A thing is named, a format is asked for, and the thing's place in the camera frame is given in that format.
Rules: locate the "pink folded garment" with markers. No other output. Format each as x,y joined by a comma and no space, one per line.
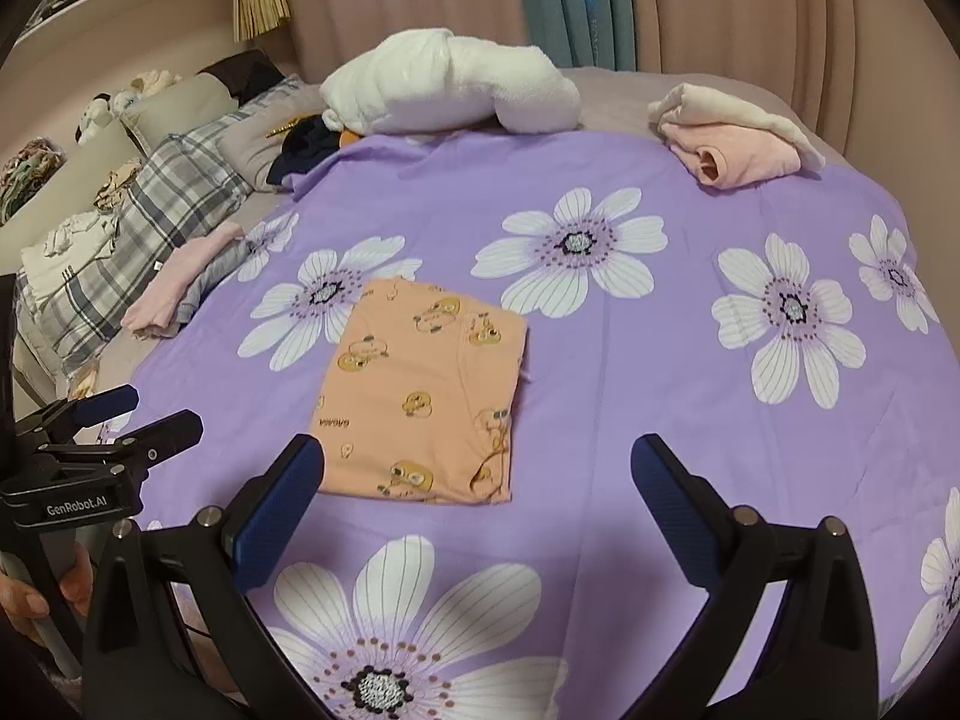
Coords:
172,277

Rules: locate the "purple floral bedsheet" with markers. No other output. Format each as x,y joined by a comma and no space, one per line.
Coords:
420,187

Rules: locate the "straw tassel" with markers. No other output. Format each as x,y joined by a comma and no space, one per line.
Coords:
259,4

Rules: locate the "grey plaid blanket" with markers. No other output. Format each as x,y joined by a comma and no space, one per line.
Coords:
165,195

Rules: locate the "beige curtain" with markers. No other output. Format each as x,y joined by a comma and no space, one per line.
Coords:
750,7

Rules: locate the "beige folded cloth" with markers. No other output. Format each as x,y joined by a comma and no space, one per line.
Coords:
720,101

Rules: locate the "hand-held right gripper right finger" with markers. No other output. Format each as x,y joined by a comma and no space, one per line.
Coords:
675,517

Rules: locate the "pink rolled garment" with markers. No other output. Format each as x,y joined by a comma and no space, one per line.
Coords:
750,150

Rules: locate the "grey folded garment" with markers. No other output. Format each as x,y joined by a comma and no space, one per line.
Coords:
214,270

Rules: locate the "navy clothes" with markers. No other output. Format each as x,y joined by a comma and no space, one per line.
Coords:
307,142

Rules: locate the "orange printed cloth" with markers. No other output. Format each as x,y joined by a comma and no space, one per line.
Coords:
84,381

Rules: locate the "white fluffy blanket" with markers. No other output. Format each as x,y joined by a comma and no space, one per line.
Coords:
450,82

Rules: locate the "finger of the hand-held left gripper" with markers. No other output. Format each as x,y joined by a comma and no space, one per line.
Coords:
105,401
169,431

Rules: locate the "dark brown cushion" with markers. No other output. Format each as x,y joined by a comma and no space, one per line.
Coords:
247,75

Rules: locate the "grey pillow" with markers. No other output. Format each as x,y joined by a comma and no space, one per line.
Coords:
247,139

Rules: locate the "golden stick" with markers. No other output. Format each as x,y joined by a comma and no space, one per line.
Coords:
283,127

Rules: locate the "small orange cloth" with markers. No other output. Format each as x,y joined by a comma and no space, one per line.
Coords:
349,139

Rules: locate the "white plush toy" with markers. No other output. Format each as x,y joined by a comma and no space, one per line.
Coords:
94,116
146,86

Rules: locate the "floral patterned cloth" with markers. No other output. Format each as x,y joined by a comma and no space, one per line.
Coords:
26,180

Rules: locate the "beige pillow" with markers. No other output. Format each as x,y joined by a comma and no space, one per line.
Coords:
180,101

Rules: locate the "person's left hand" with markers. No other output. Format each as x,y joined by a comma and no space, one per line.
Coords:
22,607

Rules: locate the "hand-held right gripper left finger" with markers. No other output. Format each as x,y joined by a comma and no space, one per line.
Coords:
277,510

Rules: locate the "orange printed long-sleeve shirt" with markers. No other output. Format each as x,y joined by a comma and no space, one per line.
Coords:
420,390

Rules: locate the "white printed cloth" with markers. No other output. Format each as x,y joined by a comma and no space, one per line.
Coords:
67,247

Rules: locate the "teal curtain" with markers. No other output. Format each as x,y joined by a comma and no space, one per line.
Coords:
555,0

